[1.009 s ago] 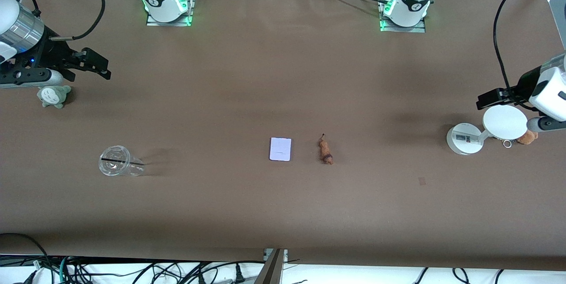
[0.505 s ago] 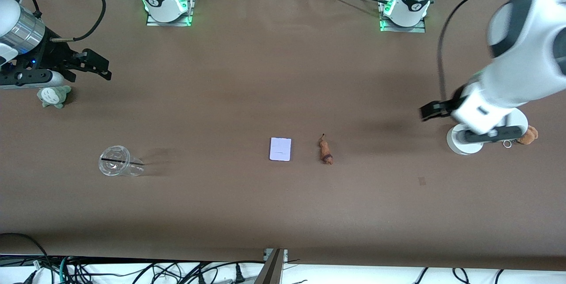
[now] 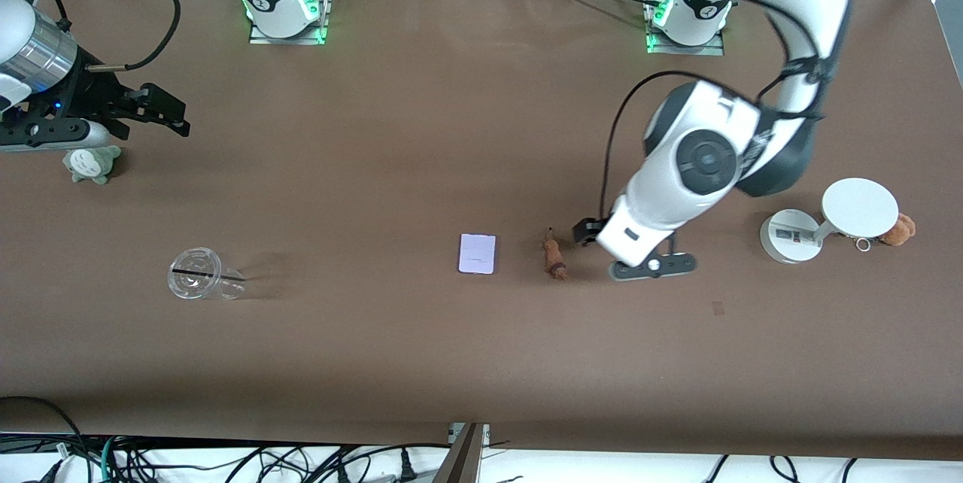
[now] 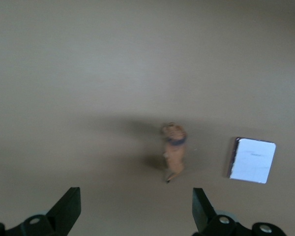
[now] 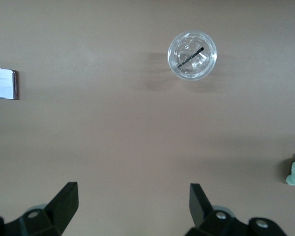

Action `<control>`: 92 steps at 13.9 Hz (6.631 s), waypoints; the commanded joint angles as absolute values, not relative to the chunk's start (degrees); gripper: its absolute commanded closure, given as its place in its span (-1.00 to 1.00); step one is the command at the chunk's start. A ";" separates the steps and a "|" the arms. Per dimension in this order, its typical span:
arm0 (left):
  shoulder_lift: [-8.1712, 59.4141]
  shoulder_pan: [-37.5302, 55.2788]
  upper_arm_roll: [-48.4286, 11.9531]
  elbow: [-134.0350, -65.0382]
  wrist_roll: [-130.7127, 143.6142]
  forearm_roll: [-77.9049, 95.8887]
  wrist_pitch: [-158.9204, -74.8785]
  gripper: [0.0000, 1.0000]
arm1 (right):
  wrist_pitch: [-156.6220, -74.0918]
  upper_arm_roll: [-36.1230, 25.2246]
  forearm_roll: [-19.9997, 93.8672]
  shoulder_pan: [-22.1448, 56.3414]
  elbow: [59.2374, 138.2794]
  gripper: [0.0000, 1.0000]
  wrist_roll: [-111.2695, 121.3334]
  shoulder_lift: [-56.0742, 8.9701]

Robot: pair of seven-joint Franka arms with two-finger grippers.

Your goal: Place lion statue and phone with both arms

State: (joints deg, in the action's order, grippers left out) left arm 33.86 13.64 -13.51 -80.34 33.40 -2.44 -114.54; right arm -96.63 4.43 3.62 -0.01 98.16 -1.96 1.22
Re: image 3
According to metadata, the brown lion statue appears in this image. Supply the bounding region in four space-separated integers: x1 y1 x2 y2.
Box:
543 226 570 281

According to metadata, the grey totoro plush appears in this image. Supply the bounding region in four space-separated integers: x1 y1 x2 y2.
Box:
62 144 123 185

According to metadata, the clear plastic cup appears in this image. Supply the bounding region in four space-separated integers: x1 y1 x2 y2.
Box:
167 247 248 301

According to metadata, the white round stand lamp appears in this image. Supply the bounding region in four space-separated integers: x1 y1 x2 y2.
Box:
759 178 901 265

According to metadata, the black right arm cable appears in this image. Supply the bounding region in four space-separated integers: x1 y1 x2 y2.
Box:
38 0 183 72

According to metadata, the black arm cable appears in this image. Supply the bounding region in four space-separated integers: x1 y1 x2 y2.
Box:
599 0 837 220
38 0 183 72

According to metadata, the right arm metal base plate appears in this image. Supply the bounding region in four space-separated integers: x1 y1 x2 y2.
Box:
248 0 333 46

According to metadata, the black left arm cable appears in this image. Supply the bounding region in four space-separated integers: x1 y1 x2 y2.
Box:
599 0 837 220

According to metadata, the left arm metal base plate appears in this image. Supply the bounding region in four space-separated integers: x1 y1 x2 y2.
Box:
644 0 728 56

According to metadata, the black looped floor cable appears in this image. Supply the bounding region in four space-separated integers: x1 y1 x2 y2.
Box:
0 395 85 463

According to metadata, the brown bear plush keychain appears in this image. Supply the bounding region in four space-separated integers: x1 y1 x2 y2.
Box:
855 213 917 252

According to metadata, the green floor cable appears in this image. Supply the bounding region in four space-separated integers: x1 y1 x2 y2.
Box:
99 436 120 483

